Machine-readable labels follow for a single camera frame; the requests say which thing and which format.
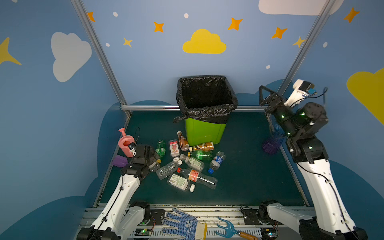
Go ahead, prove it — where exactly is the pink plastic watering can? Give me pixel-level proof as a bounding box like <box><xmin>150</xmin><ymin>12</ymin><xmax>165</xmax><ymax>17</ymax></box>
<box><xmin>118</xmin><ymin>128</ymin><xmax>136</xmax><ymax>158</ymax></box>

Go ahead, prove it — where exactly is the gold label brown bottle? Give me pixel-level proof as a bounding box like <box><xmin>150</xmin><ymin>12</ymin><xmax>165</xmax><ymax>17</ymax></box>
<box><xmin>189</xmin><ymin>142</ymin><xmax>215</xmax><ymax>152</ymax></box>

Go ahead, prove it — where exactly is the black bin liner bag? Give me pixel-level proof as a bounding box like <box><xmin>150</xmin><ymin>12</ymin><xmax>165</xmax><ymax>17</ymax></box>
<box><xmin>173</xmin><ymin>75</ymin><xmax>239</xmax><ymax>125</ymax></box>

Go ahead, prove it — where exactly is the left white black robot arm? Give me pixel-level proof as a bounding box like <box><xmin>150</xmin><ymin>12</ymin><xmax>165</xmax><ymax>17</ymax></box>
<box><xmin>76</xmin><ymin>145</ymin><xmax>159</xmax><ymax>240</ymax></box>

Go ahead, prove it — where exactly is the long orange label red-cap bottle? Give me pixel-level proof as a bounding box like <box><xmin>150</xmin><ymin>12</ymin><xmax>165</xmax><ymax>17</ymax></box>
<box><xmin>177</xmin><ymin>168</ymin><xmax>218</xmax><ymax>190</ymax></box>

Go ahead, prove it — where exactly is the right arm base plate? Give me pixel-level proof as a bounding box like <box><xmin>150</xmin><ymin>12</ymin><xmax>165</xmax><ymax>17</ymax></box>
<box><xmin>240</xmin><ymin>206</ymin><xmax>270</xmax><ymax>225</ymax></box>

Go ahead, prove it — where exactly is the crushed green plastic bottle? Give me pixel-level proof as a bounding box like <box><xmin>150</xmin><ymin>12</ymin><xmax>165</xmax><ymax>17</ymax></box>
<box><xmin>155</xmin><ymin>140</ymin><xmax>166</xmax><ymax>158</ymax></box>

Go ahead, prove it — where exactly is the guava juice clear bottle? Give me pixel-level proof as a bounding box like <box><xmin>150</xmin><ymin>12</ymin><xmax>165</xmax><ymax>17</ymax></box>
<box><xmin>169</xmin><ymin>140</ymin><xmax>181</xmax><ymax>158</ymax></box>

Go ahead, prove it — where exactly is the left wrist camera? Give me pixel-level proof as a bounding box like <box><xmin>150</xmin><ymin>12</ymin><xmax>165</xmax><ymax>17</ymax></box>
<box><xmin>129</xmin><ymin>142</ymin><xmax>137</xmax><ymax>156</ymax></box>

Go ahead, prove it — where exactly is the green plastic waste bin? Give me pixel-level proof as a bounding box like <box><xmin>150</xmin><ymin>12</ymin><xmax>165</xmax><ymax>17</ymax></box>
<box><xmin>185</xmin><ymin>118</ymin><xmax>226</xmax><ymax>146</ymax></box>

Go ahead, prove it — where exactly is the green soda bottle yellow cap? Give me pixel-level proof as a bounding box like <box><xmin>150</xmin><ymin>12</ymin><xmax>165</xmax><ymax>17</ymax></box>
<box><xmin>188</xmin><ymin>150</ymin><xmax>214</xmax><ymax>161</ymax></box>

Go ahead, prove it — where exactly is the small orange label bottle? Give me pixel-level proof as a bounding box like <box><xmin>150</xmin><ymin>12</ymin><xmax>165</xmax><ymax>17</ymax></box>
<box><xmin>149</xmin><ymin>159</ymin><xmax>162</xmax><ymax>173</ymax></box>

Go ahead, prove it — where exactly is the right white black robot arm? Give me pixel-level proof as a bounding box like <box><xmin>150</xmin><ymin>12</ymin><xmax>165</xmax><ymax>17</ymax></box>
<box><xmin>259</xmin><ymin>86</ymin><xmax>368</xmax><ymax>240</ymax></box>

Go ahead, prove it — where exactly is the brown coffee drink bottle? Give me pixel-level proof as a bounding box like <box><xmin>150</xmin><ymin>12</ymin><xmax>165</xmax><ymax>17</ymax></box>
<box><xmin>177</xmin><ymin>131</ymin><xmax>190</xmax><ymax>152</ymax></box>

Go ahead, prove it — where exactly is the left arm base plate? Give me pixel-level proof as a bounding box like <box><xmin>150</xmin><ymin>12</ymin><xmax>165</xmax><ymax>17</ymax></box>
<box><xmin>139</xmin><ymin>210</ymin><xmax>166</xmax><ymax>228</ymax></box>

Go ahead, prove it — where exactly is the white blue dotted work glove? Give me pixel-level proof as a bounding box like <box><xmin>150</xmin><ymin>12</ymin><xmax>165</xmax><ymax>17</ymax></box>
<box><xmin>162</xmin><ymin>207</ymin><xmax>208</xmax><ymax>240</ymax></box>

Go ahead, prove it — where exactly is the teal hand rake tool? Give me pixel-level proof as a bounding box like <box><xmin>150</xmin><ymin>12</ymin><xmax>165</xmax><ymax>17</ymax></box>
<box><xmin>215</xmin><ymin>217</ymin><xmax>259</xmax><ymax>240</ymax></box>

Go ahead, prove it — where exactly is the purple toy shovel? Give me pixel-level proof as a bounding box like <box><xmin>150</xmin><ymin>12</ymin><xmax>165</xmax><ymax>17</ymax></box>
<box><xmin>112</xmin><ymin>155</ymin><xmax>128</xmax><ymax>168</ymax></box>

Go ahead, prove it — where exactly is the purple translucent plastic vase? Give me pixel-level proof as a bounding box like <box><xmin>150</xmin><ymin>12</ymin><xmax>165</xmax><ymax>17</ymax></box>
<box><xmin>262</xmin><ymin>124</ymin><xmax>286</xmax><ymax>155</ymax></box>

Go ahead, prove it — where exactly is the blue cap water bottle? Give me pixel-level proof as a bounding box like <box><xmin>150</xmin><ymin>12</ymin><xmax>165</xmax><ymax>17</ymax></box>
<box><xmin>208</xmin><ymin>151</ymin><xmax>226</xmax><ymax>174</ymax></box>

